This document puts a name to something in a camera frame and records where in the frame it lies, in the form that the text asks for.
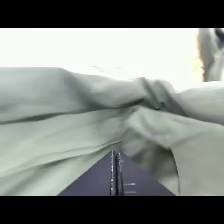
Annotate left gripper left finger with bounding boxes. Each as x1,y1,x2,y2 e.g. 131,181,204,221
57,149,117,197

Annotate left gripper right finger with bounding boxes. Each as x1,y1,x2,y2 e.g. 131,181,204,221
115,151,176,197

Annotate pale green shirt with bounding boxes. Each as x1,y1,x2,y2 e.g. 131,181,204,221
0,27,224,197

